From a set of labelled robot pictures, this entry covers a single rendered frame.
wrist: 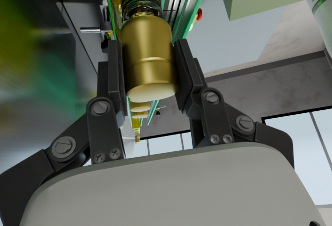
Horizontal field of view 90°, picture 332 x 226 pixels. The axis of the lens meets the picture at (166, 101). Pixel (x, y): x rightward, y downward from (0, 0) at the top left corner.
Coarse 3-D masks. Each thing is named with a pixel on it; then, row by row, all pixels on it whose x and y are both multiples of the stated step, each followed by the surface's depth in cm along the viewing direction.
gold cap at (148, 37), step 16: (144, 16) 10; (128, 32) 10; (144, 32) 10; (160, 32) 10; (128, 48) 10; (144, 48) 9; (160, 48) 10; (128, 64) 10; (144, 64) 9; (160, 64) 9; (128, 80) 9; (144, 80) 9; (160, 80) 9; (176, 80) 10; (128, 96) 10; (144, 96) 11; (160, 96) 11
